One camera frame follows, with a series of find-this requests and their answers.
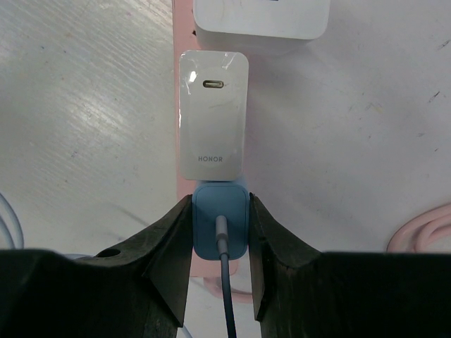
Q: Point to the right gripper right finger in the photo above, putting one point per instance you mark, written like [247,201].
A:
[299,291]

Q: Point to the white charger plug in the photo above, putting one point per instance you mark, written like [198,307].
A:
[259,27]
[213,88]

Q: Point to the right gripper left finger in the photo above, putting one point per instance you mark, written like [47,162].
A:
[136,288]

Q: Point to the blue charger plug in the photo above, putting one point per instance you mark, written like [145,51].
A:
[220,220]

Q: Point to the pink power strip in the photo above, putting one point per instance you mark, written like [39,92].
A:
[185,39]

